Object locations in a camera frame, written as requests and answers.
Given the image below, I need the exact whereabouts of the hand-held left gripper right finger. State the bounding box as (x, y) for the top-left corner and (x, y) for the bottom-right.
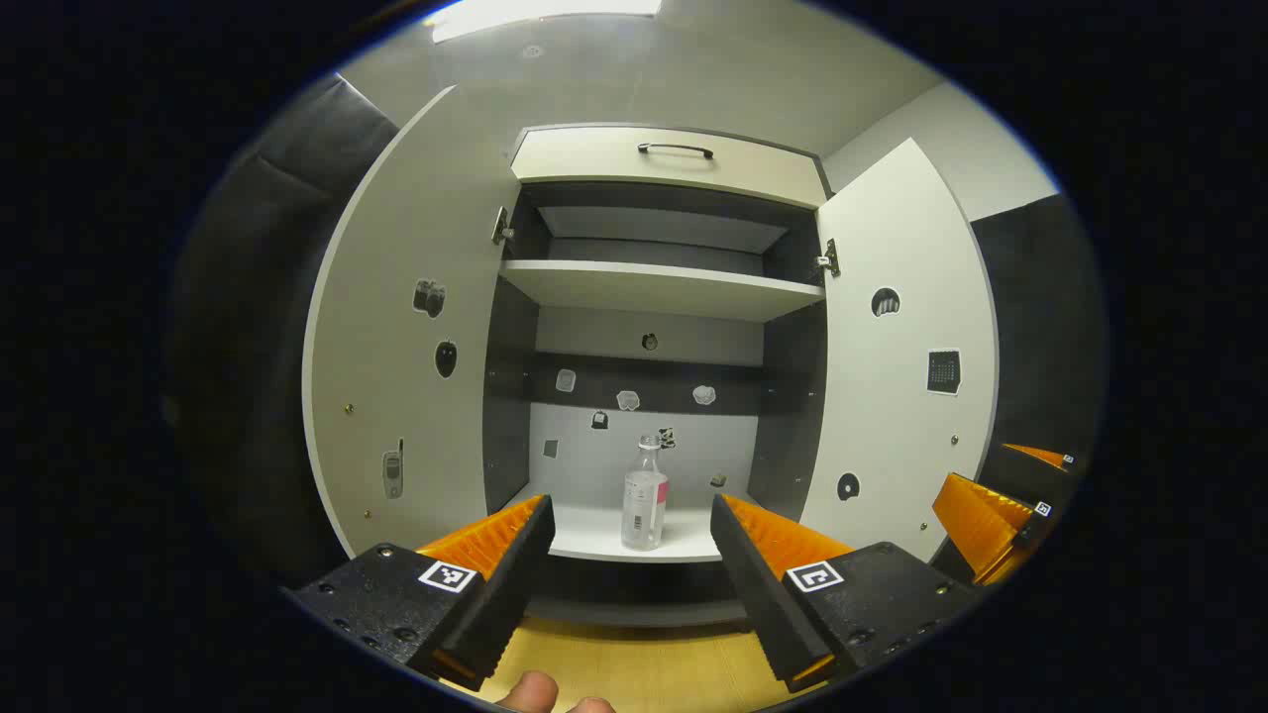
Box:
(709, 492), (977, 694)

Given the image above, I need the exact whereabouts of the clear plastic bottle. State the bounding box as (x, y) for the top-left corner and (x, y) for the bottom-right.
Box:
(621, 434), (671, 553)

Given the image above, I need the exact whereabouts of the black backdrop cloth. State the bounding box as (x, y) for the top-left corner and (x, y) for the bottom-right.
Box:
(168, 74), (1106, 585)

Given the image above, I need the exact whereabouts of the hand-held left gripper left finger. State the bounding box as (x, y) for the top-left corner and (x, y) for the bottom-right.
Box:
(282, 493), (558, 692)

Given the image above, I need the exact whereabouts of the white cabinet shelf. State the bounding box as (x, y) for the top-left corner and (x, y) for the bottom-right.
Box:
(505, 482), (764, 563)
(498, 259), (826, 323)

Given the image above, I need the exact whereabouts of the white cabinet door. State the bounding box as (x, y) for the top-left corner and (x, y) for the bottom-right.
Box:
(797, 137), (1000, 565)
(302, 84), (526, 560)

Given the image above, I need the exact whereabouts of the white cabinet drawer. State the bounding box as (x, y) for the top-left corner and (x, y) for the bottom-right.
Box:
(510, 125), (828, 209)

